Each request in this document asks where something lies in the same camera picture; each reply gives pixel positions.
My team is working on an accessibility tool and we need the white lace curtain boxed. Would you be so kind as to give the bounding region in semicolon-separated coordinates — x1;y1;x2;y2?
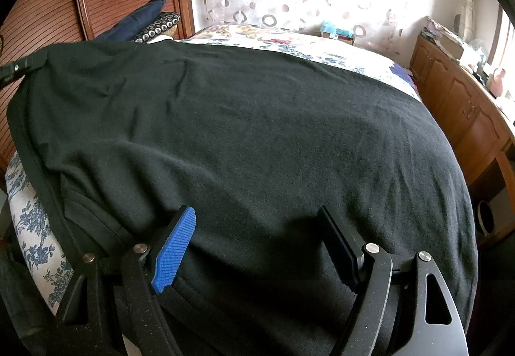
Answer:
458;0;480;43

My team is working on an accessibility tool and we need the pile of papers and boxes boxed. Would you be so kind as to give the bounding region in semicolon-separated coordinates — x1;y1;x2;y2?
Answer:
420;15;474;61

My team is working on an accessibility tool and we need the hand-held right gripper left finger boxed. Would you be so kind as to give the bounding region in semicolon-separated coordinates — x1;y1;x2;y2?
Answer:
54;206;196;356

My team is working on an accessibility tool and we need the pink bottle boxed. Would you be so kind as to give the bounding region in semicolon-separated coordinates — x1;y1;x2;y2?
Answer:
491;68;509;98

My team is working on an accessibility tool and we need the dark blue pillow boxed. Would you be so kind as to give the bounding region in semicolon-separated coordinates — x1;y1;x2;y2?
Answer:
94;0;167;43

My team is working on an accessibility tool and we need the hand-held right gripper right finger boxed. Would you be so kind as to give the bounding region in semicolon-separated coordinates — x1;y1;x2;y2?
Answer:
317;206;470;356

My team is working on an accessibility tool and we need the round waste bin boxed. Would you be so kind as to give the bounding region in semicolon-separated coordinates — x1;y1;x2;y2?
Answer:
476;201;496;238

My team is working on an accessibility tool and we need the navy blue blanket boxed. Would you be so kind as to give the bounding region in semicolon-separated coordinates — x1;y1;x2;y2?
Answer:
391;61;416;89

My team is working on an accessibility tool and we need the ring patterned pillow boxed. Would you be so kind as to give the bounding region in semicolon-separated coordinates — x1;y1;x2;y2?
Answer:
135;12;182;43

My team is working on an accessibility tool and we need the blue tissue box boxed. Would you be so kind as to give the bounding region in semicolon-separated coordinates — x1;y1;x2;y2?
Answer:
321;20;355;45

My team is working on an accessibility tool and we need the floral bed blanket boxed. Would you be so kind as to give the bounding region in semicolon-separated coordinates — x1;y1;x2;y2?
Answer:
6;23;423;316

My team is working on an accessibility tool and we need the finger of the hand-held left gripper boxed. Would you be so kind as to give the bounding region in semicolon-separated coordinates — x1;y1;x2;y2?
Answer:
0;52;47;87

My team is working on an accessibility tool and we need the black printed t-shirt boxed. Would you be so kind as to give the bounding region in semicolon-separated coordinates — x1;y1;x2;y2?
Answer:
7;40;477;356

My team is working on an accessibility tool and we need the wooden cabinet desk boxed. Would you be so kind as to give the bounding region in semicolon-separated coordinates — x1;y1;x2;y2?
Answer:
409;36;515;238

